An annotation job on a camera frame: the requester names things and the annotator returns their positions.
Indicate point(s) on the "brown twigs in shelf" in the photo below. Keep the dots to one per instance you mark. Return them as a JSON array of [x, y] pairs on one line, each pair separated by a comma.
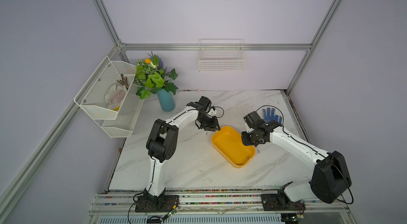
[[123, 81]]

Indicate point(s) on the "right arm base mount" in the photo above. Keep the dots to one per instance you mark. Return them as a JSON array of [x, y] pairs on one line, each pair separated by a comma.
[[281, 202]]

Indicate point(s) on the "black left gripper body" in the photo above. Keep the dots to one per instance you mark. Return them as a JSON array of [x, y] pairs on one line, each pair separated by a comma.
[[208, 122]]

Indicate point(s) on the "blue dotted work glove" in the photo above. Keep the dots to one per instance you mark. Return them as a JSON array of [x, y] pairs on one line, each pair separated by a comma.
[[270, 114]]

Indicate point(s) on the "white mesh wall shelf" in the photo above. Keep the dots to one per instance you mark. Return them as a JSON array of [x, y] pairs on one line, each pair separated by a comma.
[[91, 99]]

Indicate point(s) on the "white wire wall basket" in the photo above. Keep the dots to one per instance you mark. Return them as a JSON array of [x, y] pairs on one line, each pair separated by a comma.
[[221, 55]]

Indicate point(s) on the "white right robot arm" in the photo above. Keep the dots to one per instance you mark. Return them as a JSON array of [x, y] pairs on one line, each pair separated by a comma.
[[330, 175]]

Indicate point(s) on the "teal vase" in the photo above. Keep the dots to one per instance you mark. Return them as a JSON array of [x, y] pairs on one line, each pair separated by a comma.
[[166, 100]]

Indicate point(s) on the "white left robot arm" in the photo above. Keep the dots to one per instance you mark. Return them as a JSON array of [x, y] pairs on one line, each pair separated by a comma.
[[163, 138]]

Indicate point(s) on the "aluminium rail platform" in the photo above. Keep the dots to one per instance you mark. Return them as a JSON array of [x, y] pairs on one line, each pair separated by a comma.
[[220, 206]]

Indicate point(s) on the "white cloth in shelf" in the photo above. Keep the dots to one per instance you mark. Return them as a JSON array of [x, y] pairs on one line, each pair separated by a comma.
[[115, 96]]

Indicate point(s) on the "yellow plastic storage box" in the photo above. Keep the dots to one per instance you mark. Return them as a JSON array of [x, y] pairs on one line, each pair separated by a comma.
[[228, 143]]

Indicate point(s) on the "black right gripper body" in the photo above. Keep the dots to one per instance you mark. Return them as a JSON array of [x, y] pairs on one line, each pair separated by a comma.
[[250, 137]]

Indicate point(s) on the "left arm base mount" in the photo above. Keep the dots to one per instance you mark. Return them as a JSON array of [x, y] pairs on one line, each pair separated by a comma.
[[145, 202]]

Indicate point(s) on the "green artificial plant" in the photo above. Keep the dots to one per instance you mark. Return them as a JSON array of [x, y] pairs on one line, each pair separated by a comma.
[[151, 77]]

